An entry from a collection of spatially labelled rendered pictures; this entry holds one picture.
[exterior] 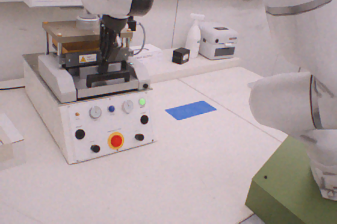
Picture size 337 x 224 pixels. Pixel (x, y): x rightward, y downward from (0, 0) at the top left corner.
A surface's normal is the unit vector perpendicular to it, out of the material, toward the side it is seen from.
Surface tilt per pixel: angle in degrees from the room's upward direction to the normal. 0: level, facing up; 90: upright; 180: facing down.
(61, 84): 40
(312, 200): 45
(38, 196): 0
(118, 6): 112
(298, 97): 69
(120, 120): 65
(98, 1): 117
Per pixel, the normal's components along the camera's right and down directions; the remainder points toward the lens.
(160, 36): 0.61, 0.42
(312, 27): -0.07, 0.45
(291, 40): -0.63, 0.54
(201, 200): 0.12, -0.89
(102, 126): 0.55, 0.02
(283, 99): -0.56, -0.03
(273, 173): -0.49, -0.51
